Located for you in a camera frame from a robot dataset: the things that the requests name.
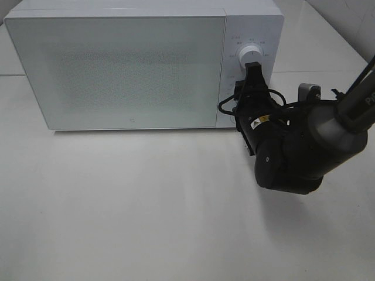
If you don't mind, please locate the white microwave oven body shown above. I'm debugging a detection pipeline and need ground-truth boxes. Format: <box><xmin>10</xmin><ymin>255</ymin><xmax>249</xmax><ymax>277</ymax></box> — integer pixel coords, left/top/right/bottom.
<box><xmin>4</xmin><ymin>1</ymin><xmax>284</xmax><ymax>131</ymax></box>

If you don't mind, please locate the upper white power knob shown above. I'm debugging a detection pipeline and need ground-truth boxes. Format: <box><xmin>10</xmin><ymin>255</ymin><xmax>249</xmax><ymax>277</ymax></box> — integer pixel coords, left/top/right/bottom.
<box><xmin>238</xmin><ymin>43</ymin><xmax>263</xmax><ymax>69</ymax></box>

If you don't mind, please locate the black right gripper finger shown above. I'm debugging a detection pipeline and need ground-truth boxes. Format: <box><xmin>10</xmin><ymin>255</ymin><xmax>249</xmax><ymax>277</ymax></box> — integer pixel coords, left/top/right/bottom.
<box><xmin>234</xmin><ymin>80</ymin><xmax>245</xmax><ymax>94</ymax></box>
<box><xmin>245</xmin><ymin>61</ymin><xmax>268</xmax><ymax>88</ymax></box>

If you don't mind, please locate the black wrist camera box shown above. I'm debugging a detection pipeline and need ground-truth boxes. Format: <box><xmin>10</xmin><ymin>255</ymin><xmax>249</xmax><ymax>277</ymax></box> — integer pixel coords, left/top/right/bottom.
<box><xmin>298</xmin><ymin>83</ymin><xmax>321</xmax><ymax>102</ymax></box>

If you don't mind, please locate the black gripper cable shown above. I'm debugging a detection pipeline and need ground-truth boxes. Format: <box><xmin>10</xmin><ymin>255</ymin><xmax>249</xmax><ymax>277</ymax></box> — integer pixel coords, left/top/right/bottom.
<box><xmin>218</xmin><ymin>87</ymin><xmax>294</xmax><ymax>118</ymax></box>

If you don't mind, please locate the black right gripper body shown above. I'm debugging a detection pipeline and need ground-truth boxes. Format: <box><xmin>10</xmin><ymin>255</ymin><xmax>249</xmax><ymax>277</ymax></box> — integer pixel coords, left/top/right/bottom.
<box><xmin>234</xmin><ymin>84</ymin><xmax>277</xmax><ymax>129</ymax></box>

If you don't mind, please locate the white microwave door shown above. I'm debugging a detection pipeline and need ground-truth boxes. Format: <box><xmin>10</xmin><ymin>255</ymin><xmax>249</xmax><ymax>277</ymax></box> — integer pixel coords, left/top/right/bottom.
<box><xmin>6</xmin><ymin>17</ymin><xmax>224</xmax><ymax>131</ymax></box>

